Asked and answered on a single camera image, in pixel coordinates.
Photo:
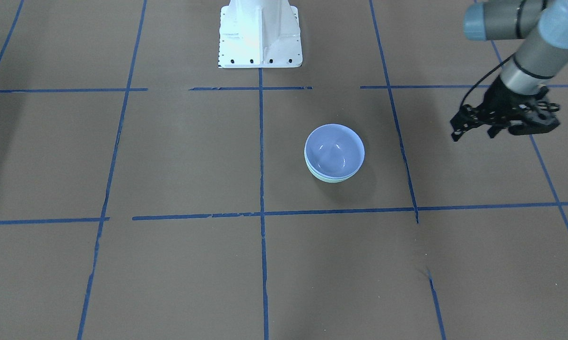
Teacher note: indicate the blue ceramic bowl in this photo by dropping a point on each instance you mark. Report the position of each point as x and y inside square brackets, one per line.
[334, 150]

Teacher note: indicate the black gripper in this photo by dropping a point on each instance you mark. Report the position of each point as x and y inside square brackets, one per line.
[501, 100]

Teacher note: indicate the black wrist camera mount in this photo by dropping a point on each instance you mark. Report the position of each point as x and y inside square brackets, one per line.
[537, 117]

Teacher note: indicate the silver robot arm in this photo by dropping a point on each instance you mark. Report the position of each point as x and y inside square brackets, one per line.
[541, 25]

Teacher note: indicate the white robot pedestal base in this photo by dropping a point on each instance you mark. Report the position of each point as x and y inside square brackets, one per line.
[260, 34]

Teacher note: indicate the brown paper table cover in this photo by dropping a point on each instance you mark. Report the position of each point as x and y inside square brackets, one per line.
[147, 194]

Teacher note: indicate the green ceramic bowl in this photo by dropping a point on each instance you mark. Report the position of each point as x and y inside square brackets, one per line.
[330, 179]

